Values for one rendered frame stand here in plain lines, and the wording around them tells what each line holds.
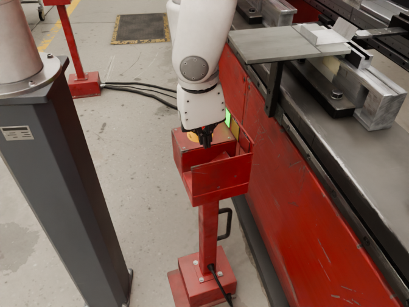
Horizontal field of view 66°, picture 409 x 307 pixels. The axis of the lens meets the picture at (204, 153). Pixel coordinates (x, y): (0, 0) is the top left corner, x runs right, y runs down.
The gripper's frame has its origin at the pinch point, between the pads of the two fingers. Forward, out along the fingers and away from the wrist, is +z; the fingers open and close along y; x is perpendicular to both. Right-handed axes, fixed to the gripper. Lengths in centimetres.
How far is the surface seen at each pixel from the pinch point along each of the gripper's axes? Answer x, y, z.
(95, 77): -184, 34, 70
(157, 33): -283, -35, 86
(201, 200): 4.8, 4.0, 16.1
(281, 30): -18.8, -29.4, -12.9
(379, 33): -8, -52, -11
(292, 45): -9.2, -27.1, -13.1
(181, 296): -3, 17, 82
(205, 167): 4.7, 2.0, 4.7
